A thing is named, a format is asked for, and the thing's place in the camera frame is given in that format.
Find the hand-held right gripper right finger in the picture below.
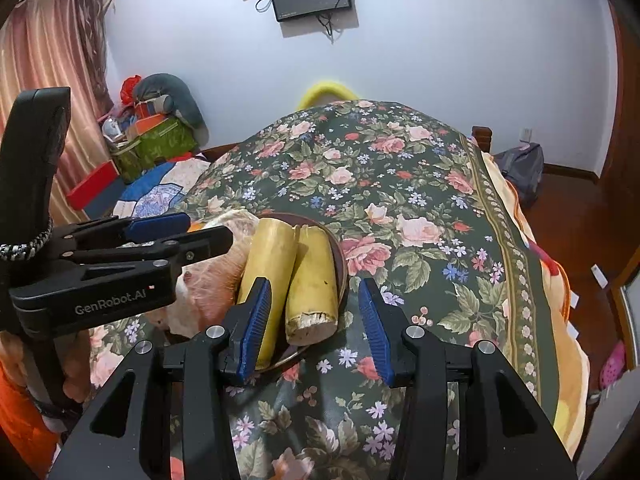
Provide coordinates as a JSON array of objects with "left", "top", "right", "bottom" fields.
[{"left": 357, "top": 277, "right": 573, "bottom": 480}]

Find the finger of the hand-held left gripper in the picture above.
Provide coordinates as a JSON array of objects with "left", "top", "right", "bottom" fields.
[
  {"left": 59, "top": 225, "right": 235, "bottom": 282},
  {"left": 50, "top": 211, "right": 192, "bottom": 252}
]

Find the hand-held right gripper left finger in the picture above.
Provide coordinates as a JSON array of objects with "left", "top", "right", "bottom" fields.
[{"left": 50, "top": 276, "right": 273, "bottom": 480}]

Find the pink pomelo segment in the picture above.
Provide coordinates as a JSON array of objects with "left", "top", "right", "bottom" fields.
[{"left": 150, "top": 252, "right": 246, "bottom": 338}]

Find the purple plate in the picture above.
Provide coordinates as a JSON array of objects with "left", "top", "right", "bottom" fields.
[{"left": 255, "top": 212, "right": 349, "bottom": 373}]

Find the yellow banana piece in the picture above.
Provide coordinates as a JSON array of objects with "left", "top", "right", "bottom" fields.
[
  {"left": 284, "top": 225, "right": 339, "bottom": 347},
  {"left": 236, "top": 217, "right": 297, "bottom": 366}
]

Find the person's left hand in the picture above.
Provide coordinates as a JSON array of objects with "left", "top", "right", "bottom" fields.
[{"left": 0, "top": 332, "right": 33, "bottom": 386}]

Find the blue patchwork quilt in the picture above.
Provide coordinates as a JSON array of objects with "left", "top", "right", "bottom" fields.
[{"left": 112, "top": 157, "right": 213, "bottom": 221}]

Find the red flat box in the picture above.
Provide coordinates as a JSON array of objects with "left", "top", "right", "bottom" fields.
[{"left": 66, "top": 161, "right": 119, "bottom": 212}]

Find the orange box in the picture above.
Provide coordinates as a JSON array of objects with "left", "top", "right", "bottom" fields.
[{"left": 125, "top": 114, "right": 171, "bottom": 138}]

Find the pink striped curtain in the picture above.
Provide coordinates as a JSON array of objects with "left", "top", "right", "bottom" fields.
[{"left": 0, "top": 0, "right": 113, "bottom": 221}]

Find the red fluffy decoration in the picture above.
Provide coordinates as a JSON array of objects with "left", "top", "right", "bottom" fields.
[{"left": 120, "top": 75, "right": 143, "bottom": 106}]

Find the floral blanket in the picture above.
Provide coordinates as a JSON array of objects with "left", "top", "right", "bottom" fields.
[{"left": 90, "top": 100, "right": 548, "bottom": 480}]

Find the orange blanket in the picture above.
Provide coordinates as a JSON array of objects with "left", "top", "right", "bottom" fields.
[{"left": 480, "top": 155, "right": 591, "bottom": 446}]

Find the yellow chair back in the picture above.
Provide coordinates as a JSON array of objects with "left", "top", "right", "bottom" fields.
[{"left": 298, "top": 80, "right": 358, "bottom": 110}]

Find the grey backpack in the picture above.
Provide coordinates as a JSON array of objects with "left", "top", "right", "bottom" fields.
[{"left": 492, "top": 142, "right": 545, "bottom": 208}]

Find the pink slipper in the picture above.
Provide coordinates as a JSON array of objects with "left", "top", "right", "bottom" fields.
[{"left": 600, "top": 340, "right": 626, "bottom": 386}]

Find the braided wrist strap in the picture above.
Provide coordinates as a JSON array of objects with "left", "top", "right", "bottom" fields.
[{"left": 0, "top": 215, "right": 54, "bottom": 262}]

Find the black monitor cable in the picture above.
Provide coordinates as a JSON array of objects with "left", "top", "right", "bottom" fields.
[{"left": 317, "top": 12, "right": 346, "bottom": 43}]

